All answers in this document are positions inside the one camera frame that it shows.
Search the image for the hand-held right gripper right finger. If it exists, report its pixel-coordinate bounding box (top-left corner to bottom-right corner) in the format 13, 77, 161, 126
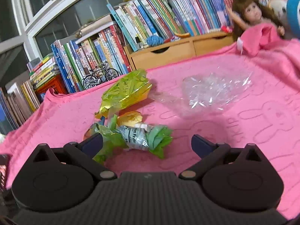
178, 134, 273, 181

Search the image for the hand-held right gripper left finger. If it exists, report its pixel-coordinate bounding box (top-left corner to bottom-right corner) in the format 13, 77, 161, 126
30, 132, 118, 181

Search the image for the green wrapper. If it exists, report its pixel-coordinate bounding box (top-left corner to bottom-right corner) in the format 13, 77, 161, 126
90, 113, 174, 166

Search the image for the row of large hardcover books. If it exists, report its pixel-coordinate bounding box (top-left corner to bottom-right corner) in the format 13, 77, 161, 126
0, 79, 41, 134

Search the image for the row of upright paperback books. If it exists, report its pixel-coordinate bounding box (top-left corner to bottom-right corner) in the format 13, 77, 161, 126
51, 24, 132, 95

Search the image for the stack of flat books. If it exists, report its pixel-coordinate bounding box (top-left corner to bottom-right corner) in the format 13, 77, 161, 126
27, 53, 62, 90

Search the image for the row of thin colourful books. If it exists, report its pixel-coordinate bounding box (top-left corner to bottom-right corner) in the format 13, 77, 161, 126
106, 0, 235, 52

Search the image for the pink rabbit print blanket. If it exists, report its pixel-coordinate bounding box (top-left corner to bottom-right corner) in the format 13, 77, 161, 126
0, 23, 300, 219

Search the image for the fruit peel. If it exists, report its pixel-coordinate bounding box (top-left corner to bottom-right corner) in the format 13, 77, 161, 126
83, 111, 143, 141

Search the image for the clear plastic wrap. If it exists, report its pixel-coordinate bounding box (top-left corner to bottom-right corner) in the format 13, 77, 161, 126
149, 71, 255, 120

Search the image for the green yellow snack packet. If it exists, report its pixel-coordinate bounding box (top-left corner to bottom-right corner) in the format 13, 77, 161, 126
93, 68, 153, 120

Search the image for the miniature black bicycle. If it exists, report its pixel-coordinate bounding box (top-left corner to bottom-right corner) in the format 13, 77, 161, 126
82, 61, 120, 90

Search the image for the red plastic crate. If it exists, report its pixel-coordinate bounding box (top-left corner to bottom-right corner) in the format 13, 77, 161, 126
35, 74, 69, 99

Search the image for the dark smartphone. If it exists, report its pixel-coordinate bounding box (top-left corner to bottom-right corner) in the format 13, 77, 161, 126
0, 154, 11, 191

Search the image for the wooden drawer box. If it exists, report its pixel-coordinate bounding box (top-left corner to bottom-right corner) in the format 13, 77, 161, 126
123, 31, 235, 72

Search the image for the blue yarn ball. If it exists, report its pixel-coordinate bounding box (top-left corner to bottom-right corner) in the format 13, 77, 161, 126
146, 35, 164, 47

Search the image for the brown haired doll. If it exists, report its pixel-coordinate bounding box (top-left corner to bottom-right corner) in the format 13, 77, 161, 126
226, 0, 286, 43

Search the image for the blue cat plush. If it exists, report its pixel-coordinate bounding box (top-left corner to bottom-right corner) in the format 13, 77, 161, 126
284, 0, 300, 39

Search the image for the white pink rabbit plush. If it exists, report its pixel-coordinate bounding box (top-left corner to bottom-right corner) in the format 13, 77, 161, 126
267, 0, 290, 20

